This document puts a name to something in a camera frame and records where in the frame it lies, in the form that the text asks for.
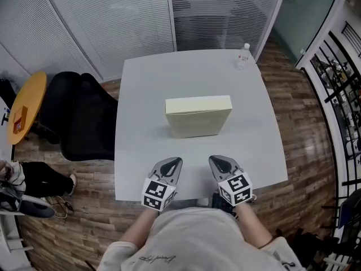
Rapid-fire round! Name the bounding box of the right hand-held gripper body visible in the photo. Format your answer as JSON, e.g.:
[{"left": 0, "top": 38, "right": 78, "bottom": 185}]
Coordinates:
[{"left": 217, "top": 171, "right": 253, "bottom": 207}]

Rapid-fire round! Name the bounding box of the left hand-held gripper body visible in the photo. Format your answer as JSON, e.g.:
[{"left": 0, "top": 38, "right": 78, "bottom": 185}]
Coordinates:
[{"left": 141, "top": 176, "right": 177, "bottom": 212}]

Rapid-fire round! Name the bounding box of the pale yellow box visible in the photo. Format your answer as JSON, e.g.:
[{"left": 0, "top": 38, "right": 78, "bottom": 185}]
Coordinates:
[{"left": 164, "top": 95, "right": 234, "bottom": 139}]

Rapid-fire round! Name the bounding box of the person's right forearm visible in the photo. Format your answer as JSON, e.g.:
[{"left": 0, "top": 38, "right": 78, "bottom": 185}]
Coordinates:
[{"left": 235, "top": 201, "right": 275, "bottom": 250}]

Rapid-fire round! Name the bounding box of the person's left forearm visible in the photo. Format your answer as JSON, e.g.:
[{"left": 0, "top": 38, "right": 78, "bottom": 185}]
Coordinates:
[{"left": 119, "top": 207, "right": 161, "bottom": 248}]

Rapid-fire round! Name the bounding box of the black battery pack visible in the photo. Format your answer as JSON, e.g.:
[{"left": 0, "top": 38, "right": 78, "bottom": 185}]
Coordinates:
[{"left": 211, "top": 191, "right": 238, "bottom": 218}]

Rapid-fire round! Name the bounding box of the person's white t-shirt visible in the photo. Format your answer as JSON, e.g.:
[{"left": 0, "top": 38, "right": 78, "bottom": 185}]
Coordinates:
[{"left": 96, "top": 207, "right": 307, "bottom": 271}]

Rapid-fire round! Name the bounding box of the black office chair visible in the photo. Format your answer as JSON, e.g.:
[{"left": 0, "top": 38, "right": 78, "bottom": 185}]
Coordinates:
[{"left": 37, "top": 71, "right": 120, "bottom": 162}]

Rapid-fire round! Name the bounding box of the clear plastic water bottle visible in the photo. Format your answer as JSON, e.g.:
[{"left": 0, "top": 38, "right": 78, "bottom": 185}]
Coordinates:
[{"left": 235, "top": 42, "right": 252, "bottom": 71}]

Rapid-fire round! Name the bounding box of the black metal railing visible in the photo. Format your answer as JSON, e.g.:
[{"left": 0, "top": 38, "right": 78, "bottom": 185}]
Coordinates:
[{"left": 295, "top": 20, "right": 361, "bottom": 271}]

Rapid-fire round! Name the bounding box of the grey stool seat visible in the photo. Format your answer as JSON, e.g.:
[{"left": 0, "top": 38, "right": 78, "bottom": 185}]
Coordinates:
[{"left": 17, "top": 194, "right": 56, "bottom": 220}]

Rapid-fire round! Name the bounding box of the small orange box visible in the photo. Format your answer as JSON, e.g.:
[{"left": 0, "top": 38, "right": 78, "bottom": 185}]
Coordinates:
[{"left": 12, "top": 105, "right": 29, "bottom": 134}]

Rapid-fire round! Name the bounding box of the round orange table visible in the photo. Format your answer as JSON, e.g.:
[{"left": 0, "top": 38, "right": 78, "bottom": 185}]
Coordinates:
[{"left": 6, "top": 71, "right": 61, "bottom": 146}]

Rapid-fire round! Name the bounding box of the white shelf unit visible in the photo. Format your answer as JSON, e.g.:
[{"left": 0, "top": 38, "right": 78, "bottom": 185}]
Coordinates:
[{"left": 0, "top": 207, "right": 35, "bottom": 271}]

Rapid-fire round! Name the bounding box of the frosted glass door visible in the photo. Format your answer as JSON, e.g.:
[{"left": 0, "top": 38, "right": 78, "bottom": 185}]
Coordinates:
[{"left": 271, "top": 0, "right": 344, "bottom": 65}]

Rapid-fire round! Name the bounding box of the black bag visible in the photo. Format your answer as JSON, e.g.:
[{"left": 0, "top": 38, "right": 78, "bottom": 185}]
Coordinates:
[{"left": 0, "top": 77, "right": 18, "bottom": 110}]

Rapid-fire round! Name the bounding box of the white cable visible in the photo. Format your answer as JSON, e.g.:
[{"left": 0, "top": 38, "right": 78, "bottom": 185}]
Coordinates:
[{"left": 46, "top": 194, "right": 75, "bottom": 220}]

